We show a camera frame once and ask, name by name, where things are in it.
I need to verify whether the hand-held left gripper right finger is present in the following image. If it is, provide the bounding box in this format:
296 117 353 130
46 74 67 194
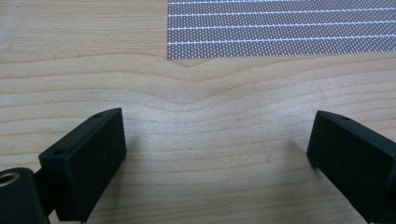
306 109 396 224

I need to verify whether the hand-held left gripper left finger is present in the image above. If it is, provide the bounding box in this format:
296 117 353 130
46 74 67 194
37 107 128 224

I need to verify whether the woven striped placemat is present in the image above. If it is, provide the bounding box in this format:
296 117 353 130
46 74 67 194
166 0 396 61

